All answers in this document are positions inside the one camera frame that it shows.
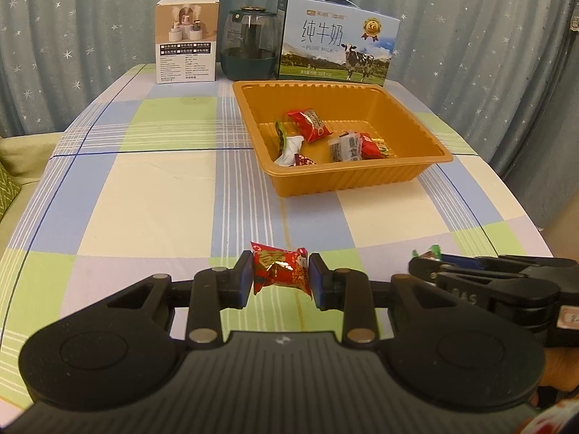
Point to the small red foil candy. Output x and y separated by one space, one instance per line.
301 160

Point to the long red snack packet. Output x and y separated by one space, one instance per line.
309 124

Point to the white product box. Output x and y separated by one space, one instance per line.
186 33

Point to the blue star curtain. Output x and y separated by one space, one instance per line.
493 69

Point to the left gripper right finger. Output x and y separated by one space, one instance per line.
348 291

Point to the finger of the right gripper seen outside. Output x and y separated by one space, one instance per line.
507 266

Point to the orange plastic tray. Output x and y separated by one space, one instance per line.
347 110

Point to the clear grey snack packet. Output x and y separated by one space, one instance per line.
346 147

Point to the red double-happiness candy packet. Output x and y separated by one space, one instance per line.
373 148

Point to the blue milk carton box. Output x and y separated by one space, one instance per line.
334 40

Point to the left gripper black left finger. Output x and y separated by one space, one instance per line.
213 290

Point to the green clear candy packet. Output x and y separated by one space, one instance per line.
433 253

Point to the person's right hand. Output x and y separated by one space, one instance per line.
561 371

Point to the dark green glass jar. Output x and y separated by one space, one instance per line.
251 43

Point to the green patterned sofa cushion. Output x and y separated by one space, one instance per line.
25 158

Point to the red gold candy packet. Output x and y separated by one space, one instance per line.
279 267

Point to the white silver snack wrapper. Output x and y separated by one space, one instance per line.
289 146

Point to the checkered tablecloth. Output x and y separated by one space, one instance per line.
162 178

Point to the outside finger of the right gripper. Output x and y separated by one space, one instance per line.
468 288

